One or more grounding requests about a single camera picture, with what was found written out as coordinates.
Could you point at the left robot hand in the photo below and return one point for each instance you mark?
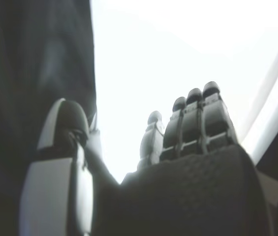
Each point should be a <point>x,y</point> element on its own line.
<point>190,196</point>

